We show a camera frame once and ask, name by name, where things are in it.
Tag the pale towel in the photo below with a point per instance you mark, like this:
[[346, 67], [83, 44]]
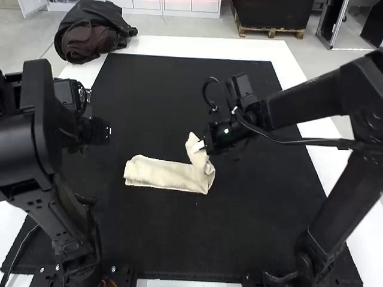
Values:
[[164, 176]]

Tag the black mat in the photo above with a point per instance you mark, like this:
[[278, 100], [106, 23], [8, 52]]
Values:
[[164, 104]]

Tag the black crate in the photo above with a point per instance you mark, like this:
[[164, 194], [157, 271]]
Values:
[[269, 12]]

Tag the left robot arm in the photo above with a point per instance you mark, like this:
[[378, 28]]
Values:
[[27, 137]]

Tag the wooden pallet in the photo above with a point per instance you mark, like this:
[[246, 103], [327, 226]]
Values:
[[269, 30]]

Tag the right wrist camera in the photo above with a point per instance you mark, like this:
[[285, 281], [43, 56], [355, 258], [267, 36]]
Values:
[[242, 86]]

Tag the dark crumpled jacket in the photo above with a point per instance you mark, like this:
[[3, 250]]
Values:
[[89, 30]]

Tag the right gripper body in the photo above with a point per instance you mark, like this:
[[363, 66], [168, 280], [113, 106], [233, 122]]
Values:
[[224, 134]]

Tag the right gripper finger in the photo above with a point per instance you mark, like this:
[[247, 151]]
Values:
[[200, 145]]

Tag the black panel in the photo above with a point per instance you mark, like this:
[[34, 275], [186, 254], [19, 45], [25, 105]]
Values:
[[374, 27]]

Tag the grey cupboard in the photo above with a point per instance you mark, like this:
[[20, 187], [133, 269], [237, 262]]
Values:
[[179, 5]]

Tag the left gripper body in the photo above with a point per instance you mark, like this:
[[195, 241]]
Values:
[[94, 131]]

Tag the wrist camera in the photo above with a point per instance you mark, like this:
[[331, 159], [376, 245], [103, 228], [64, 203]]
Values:
[[64, 92], [242, 86]]

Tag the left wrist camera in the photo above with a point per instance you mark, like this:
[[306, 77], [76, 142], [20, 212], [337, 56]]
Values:
[[64, 92]]

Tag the aluminium frame cart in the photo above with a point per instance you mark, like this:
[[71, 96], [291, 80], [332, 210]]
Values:
[[330, 21]]

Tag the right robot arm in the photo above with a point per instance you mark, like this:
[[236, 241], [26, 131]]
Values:
[[314, 98]]

